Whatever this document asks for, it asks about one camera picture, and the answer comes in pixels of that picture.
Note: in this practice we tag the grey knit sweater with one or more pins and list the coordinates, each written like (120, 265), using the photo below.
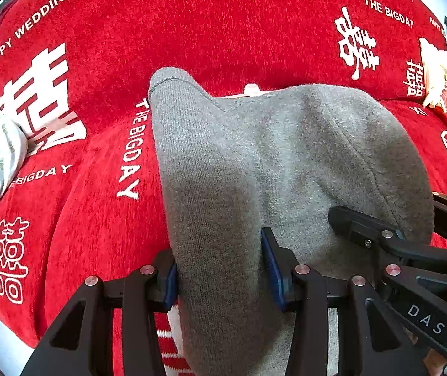
(247, 172)

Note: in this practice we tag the cream plush toy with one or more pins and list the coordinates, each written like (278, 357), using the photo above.
(437, 70)

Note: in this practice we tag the red printed blanket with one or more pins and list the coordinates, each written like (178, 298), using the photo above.
(101, 133)

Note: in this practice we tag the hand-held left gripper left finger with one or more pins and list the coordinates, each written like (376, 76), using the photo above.
(171, 286)

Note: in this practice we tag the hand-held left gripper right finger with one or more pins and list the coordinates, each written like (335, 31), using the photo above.
(274, 275)

